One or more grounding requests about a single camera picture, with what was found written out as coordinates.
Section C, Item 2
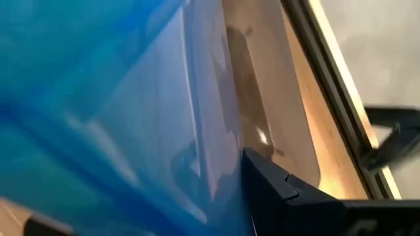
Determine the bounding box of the black aluminium table frame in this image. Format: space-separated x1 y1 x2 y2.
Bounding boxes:
281 0 402 201

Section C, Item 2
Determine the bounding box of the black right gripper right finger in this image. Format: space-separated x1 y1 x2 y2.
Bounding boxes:
242 147 346 236

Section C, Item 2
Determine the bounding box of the black frame bracket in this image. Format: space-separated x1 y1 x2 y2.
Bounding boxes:
360 106 420 172

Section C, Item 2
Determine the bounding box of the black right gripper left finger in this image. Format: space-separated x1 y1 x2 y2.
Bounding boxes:
24 212 80 236

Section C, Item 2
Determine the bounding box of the plain blue plastic case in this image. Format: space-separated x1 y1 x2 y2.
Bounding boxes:
0 0 257 236

